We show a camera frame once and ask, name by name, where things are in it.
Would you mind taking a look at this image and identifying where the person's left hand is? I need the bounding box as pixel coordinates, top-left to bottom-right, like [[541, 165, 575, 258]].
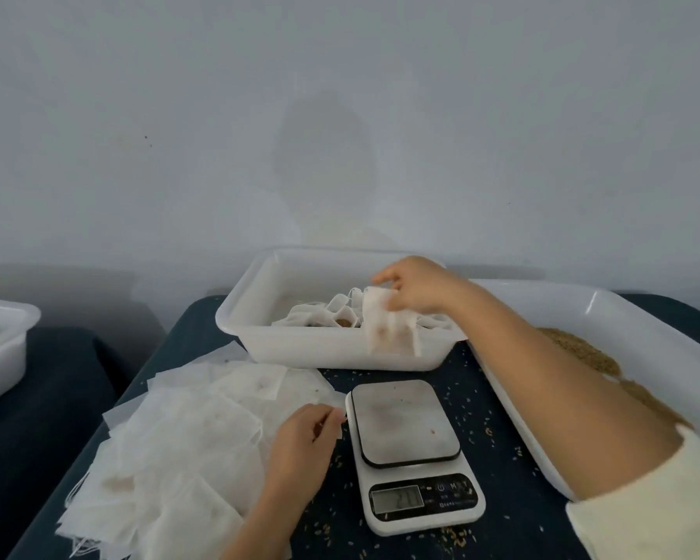
[[261, 402, 348, 514]]

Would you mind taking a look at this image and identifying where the person's right hand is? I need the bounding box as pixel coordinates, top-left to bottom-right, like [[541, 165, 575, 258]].
[[369, 255, 482, 318]]

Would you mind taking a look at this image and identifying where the white mesh bag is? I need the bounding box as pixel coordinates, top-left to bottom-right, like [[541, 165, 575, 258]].
[[362, 285, 422, 355]]

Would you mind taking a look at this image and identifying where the pile of white bags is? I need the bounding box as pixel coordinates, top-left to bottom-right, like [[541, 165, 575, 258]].
[[56, 340, 349, 560]]

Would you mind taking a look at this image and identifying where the white plastic tub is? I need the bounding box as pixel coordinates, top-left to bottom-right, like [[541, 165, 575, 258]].
[[215, 248, 471, 373]]

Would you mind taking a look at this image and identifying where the brown grain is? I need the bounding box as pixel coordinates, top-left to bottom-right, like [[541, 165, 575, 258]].
[[539, 326, 695, 429]]

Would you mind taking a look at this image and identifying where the white tray of grain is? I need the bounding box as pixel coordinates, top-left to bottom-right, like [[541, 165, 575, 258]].
[[464, 279, 700, 502]]

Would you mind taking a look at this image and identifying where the person's right forearm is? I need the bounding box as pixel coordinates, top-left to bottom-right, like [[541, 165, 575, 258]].
[[455, 283, 688, 502]]

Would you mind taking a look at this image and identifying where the white digital kitchen scale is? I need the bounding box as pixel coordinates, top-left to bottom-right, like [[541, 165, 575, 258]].
[[344, 379, 488, 537]]

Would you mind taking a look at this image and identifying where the dark blue tablecloth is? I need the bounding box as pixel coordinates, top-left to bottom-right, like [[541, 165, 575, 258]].
[[5, 293, 700, 560], [0, 326, 135, 560]]

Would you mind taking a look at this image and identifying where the white sleeve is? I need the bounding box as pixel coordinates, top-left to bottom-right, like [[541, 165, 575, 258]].
[[565, 423, 700, 560]]

